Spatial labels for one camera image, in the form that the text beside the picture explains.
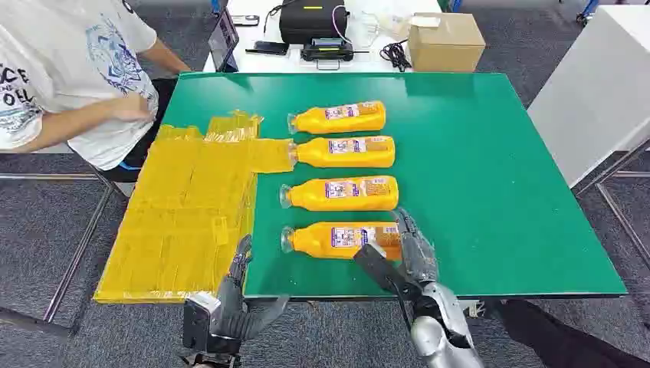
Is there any metal floor frame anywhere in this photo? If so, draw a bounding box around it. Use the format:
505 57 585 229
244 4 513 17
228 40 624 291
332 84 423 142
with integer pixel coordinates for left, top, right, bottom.
0 171 123 326
573 140 650 271

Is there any green table mat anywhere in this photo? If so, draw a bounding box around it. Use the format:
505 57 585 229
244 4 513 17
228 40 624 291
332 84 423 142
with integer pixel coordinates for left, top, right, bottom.
162 71 629 301

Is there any black carry bag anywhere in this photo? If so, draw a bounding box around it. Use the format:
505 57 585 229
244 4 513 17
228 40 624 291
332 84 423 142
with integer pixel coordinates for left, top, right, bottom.
277 0 351 46

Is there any clear plastic bag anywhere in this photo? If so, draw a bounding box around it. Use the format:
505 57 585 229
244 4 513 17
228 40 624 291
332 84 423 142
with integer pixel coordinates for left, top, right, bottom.
350 10 413 48

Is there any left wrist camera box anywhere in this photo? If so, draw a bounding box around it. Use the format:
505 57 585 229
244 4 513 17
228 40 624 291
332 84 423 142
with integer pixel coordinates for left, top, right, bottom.
182 291 222 354

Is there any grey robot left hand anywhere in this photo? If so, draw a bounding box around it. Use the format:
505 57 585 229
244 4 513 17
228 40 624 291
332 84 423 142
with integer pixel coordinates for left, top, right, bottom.
217 233 291 342

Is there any white desk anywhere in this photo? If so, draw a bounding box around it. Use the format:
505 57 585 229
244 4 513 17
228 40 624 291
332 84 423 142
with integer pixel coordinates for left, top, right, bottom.
202 0 444 74

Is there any black laptop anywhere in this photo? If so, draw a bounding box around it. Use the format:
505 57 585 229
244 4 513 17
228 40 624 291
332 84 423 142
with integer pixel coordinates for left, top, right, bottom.
207 7 241 73

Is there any black device with handle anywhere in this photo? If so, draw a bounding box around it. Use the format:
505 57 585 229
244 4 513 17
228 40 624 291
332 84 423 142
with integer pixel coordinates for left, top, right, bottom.
299 38 369 71

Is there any brown cardboard box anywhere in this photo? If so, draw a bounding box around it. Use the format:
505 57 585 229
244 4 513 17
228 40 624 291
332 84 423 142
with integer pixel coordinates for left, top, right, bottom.
407 12 487 73

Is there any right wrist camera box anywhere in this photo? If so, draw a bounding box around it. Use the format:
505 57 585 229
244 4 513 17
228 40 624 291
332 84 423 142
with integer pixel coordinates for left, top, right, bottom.
353 242 423 301

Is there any black smartphone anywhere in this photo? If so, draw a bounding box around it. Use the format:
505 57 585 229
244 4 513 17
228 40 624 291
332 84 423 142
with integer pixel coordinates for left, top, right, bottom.
245 40 291 56

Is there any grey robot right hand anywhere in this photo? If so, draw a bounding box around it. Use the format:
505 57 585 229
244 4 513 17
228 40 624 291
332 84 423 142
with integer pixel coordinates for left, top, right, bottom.
389 207 441 287

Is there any coiled black cable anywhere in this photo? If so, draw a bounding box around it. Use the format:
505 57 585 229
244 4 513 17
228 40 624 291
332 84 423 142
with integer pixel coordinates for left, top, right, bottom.
379 38 413 73

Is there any yellow plastic sheet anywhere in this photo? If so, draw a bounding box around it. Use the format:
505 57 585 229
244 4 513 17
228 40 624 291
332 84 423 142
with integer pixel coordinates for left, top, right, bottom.
93 109 296 306

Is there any white side table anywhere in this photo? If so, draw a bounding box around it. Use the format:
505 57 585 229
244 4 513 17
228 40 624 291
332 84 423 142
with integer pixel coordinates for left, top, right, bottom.
526 5 650 189

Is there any orange drink bottle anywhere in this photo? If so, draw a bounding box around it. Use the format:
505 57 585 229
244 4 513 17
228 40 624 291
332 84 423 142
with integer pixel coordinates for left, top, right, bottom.
287 100 387 136
288 135 396 169
278 176 400 212
280 221 405 262

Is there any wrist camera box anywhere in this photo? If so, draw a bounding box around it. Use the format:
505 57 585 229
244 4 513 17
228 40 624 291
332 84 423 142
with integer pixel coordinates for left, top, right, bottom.
353 242 423 301
182 291 222 354

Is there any person's right hand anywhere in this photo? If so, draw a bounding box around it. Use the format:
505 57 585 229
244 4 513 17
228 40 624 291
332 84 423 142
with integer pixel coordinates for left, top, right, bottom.
108 93 154 123

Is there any person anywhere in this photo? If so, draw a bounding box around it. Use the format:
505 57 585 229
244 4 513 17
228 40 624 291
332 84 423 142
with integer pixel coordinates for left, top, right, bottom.
0 0 192 184

